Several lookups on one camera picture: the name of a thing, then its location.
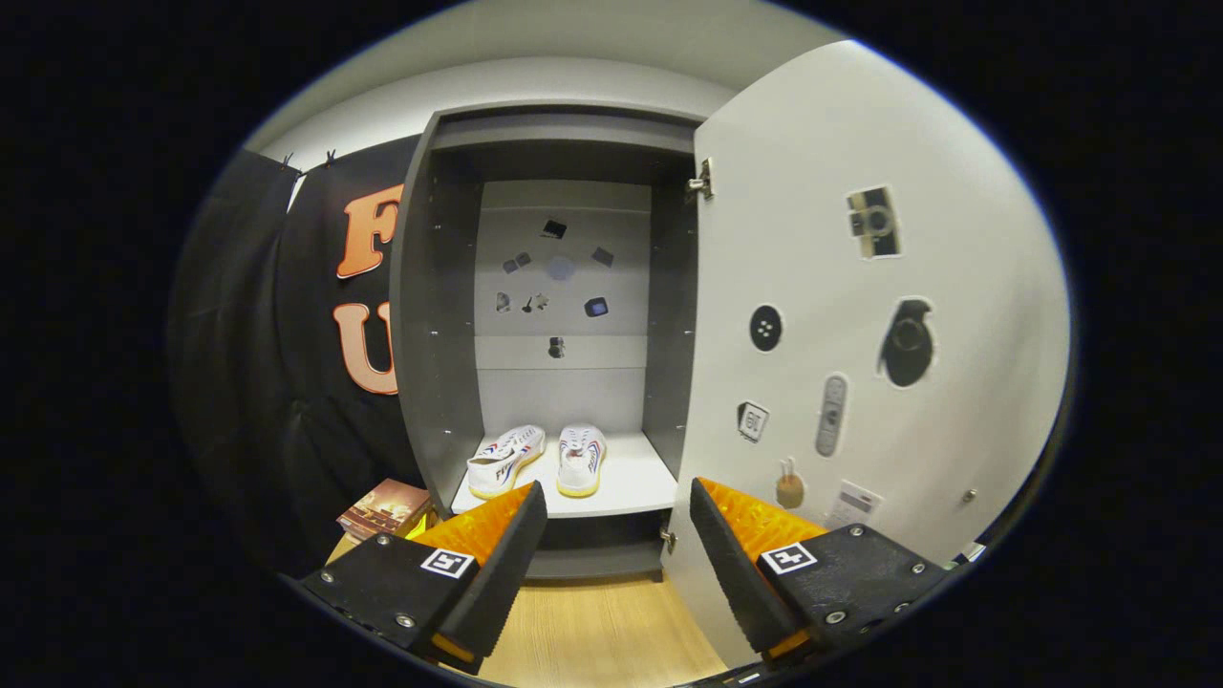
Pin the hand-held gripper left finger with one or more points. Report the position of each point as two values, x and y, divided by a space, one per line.
511 564

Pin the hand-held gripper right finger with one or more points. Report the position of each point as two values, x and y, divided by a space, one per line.
731 573

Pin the white striped canvas shoe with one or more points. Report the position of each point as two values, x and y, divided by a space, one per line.
581 459
504 462

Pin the dark grey shoe cabinet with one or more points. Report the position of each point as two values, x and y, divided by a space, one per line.
439 334

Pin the beige shoe cabinet door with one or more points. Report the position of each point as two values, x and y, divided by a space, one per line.
812 239

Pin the yellow cover book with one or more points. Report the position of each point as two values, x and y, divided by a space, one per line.
423 525

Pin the brown cover book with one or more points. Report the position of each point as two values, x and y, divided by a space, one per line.
382 506

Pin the black backdrop cloth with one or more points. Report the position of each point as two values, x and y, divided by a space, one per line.
248 382

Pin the row of black cloth clips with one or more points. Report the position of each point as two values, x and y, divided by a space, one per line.
330 156

